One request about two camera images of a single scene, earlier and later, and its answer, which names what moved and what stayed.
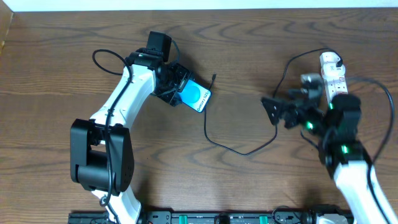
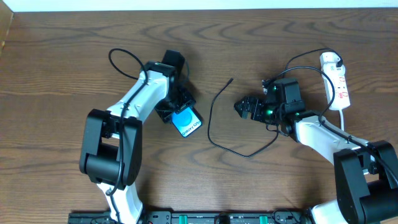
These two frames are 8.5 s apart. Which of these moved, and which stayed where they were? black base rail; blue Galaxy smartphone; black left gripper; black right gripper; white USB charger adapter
Moved: black right gripper; black left gripper; blue Galaxy smartphone
Stayed: black base rail; white USB charger adapter
